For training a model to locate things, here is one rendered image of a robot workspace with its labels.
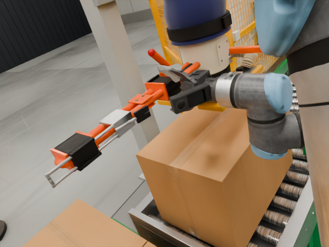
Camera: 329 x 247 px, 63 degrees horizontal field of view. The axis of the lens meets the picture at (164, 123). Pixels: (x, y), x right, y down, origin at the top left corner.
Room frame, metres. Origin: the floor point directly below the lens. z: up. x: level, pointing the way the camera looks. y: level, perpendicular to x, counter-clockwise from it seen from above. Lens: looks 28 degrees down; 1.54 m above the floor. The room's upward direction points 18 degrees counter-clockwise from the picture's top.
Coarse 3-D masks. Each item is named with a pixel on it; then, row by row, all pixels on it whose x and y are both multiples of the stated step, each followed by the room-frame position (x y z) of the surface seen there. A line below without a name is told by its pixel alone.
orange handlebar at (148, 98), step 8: (232, 48) 0.93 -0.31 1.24; (240, 48) 0.91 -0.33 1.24; (248, 48) 0.89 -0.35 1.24; (256, 48) 0.86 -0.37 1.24; (184, 64) 0.93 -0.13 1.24; (192, 64) 0.90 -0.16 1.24; (136, 96) 0.77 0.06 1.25; (144, 96) 0.75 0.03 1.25; (152, 96) 0.73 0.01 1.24; (160, 96) 0.75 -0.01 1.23; (128, 104) 0.73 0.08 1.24; (136, 104) 0.74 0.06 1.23; (144, 104) 0.71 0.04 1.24; (152, 104) 0.73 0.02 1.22; (96, 128) 0.65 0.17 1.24; (104, 128) 0.65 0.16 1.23; (112, 128) 0.62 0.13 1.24; (104, 136) 0.60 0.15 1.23; (56, 160) 0.55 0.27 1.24
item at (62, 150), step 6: (78, 132) 0.62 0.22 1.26; (72, 138) 0.60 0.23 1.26; (78, 138) 0.59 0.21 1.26; (84, 138) 0.58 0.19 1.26; (60, 144) 0.59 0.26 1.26; (66, 144) 0.58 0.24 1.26; (72, 144) 0.57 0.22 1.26; (78, 144) 0.56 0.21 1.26; (96, 144) 0.58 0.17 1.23; (54, 150) 0.57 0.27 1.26; (60, 150) 0.56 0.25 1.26; (66, 150) 0.55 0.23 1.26; (54, 156) 0.58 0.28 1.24; (60, 156) 0.55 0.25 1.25; (66, 156) 0.53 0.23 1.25
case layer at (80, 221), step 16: (80, 208) 1.19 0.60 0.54; (48, 224) 1.15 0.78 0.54; (64, 224) 1.11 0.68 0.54; (80, 224) 1.07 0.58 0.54; (96, 224) 1.03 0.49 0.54; (112, 224) 1.00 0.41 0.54; (32, 240) 1.07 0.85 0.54; (48, 240) 1.03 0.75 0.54; (64, 240) 1.00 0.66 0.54; (80, 240) 0.97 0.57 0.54; (96, 240) 0.93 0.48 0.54; (112, 240) 0.90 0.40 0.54; (128, 240) 0.87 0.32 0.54; (144, 240) 0.85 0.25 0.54
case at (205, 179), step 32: (192, 128) 0.98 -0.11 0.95; (224, 128) 0.90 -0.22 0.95; (160, 160) 0.83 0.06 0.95; (192, 160) 0.77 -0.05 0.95; (224, 160) 0.71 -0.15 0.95; (256, 160) 0.77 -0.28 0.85; (288, 160) 0.98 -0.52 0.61; (160, 192) 0.87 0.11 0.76; (192, 192) 0.73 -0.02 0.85; (224, 192) 0.62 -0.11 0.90; (256, 192) 0.75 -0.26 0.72; (192, 224) 0.77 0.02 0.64; (224, 224) 0.65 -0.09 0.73; (256, 224) 0.73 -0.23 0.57
